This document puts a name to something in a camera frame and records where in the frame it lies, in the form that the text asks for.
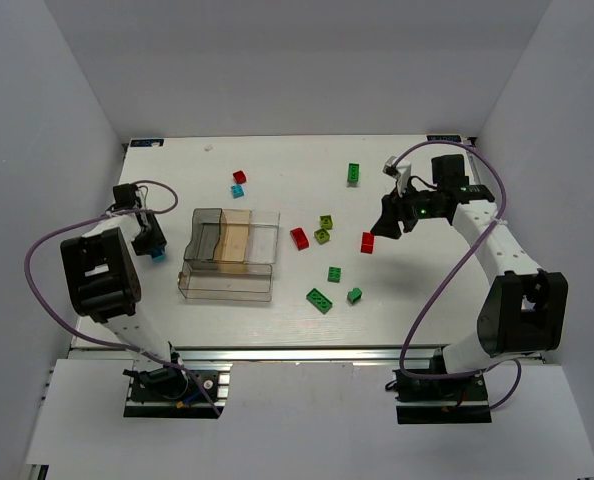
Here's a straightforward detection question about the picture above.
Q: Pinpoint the long cyan lego brick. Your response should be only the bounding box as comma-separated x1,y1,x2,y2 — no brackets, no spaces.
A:
149,248,166,262

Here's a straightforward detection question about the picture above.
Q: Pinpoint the small cyan lego brick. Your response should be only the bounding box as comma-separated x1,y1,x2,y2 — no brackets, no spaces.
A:
231,184,245,198

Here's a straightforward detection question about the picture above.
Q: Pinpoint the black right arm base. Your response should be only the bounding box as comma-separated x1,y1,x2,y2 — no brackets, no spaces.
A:
385,348,492,425

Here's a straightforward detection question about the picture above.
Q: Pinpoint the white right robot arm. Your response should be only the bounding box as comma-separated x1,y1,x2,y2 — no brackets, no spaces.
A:
371,154,568,378

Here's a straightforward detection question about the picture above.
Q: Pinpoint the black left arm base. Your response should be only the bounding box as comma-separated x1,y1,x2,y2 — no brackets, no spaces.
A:
122,362,225,419

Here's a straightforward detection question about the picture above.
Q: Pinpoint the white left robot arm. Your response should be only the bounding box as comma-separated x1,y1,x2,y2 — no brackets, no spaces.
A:
60,183,172,371

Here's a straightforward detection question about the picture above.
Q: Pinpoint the smoky grey plastic bin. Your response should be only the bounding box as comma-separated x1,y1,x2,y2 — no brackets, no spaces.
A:
184,208,222,262

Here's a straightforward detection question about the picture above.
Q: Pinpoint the lime lego brick upper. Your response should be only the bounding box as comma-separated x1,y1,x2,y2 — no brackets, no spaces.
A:
320,215,333,230

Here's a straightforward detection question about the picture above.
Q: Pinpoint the lime lego brick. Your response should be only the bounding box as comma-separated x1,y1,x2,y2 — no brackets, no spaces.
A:
320,215,333,230
314,228,330,245

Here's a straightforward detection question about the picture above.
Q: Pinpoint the lime lego brick lower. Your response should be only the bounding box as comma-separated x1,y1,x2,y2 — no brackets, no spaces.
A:
314,228,330,245

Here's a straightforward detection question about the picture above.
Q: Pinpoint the green long lego far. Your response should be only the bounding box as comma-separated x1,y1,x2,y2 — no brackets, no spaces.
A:
347,163,360,187

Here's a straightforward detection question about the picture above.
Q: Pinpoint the small green lego brick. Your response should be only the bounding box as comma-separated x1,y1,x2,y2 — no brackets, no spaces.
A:
327,266,341,283

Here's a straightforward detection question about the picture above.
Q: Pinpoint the clear long front bin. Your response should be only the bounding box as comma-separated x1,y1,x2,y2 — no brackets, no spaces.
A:
177,260,273,302

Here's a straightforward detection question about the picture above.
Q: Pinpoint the blue label right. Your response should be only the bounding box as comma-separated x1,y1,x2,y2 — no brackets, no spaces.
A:
426,134,462,143

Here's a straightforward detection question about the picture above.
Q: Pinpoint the blue label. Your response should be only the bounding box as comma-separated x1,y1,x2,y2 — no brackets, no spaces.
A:
129,138,164,148
426,134,462,143

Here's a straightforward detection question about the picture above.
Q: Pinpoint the green lego brick tilted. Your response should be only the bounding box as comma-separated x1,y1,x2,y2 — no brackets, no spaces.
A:
346,287,363,305

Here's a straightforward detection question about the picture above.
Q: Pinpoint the blue label left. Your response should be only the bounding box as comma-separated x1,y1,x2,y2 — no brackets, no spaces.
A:
129,138,164,148

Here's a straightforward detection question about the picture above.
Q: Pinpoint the long green lego near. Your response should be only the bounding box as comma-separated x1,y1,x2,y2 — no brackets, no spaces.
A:
306,288,333,314

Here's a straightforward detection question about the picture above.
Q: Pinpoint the small red lego brick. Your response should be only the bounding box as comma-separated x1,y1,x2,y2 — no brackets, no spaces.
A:
232,170,247,185

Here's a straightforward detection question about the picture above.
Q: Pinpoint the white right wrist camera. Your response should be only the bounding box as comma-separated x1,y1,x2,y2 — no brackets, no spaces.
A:
383,156,412,197

